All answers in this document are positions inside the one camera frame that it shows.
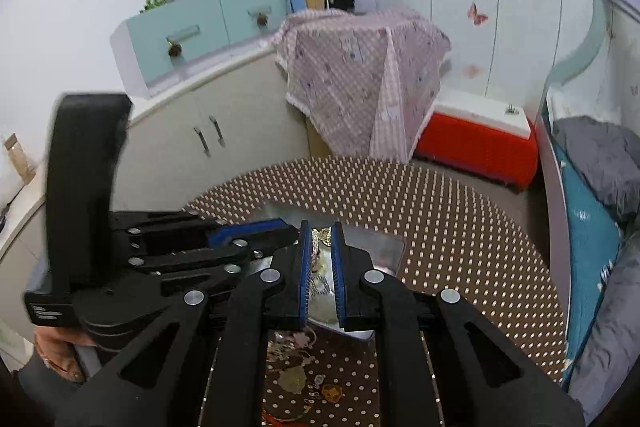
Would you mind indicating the red and white storage bench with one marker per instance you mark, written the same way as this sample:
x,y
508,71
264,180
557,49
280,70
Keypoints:
x,y
481,136

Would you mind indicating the brown polka dot tablecloth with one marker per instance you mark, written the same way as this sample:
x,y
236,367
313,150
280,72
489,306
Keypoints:
x,y
430,232

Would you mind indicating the pale jade stone pendant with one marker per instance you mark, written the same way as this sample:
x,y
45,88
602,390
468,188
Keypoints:
x,y
293,380

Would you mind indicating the pinecone drawer ornament left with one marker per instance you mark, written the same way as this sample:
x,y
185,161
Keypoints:
x,y
174,49

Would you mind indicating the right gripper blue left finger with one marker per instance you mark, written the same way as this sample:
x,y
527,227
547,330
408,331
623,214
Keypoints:
x,y
189,332

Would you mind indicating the person's left hand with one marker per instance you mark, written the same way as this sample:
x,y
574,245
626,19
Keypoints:
x,y
56,348

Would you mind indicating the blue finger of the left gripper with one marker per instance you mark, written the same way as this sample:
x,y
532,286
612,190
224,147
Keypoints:
x,y
228,233
180,256

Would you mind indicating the cardboard piece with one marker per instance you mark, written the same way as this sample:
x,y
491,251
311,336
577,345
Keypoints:
x,y
19,159

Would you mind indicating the teal bed sheet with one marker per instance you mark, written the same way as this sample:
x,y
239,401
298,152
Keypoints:
x,y
595,240

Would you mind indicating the green plant decoration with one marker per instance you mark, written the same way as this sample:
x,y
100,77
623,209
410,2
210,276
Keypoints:
x,y
152,4

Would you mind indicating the pink checkered bear cloth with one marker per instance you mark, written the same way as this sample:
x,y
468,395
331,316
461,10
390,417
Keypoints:
x,y
367,83

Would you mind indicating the pinecone drawer ornament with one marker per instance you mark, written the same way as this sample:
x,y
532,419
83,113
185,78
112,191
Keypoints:
x,y
262,20
174,49

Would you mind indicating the grey duvet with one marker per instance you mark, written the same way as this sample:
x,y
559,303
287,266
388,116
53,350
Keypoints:
x,y
599,168

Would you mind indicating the orange amber pendant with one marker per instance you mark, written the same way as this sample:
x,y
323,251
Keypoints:
x,y
332,393

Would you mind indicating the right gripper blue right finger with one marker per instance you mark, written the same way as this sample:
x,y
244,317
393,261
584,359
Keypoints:
x,y
440,361

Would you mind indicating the teal two-drawer unit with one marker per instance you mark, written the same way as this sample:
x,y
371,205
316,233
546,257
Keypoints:
x,y
204,28

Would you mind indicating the cream low cabinet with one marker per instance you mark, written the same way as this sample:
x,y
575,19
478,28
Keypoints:
x,y
228,121

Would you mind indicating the pinecone drawer ornament right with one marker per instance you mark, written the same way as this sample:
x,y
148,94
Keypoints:
x,y
262,20

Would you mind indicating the dark metal storage box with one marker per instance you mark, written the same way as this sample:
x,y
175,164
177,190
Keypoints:
x,y
361,297

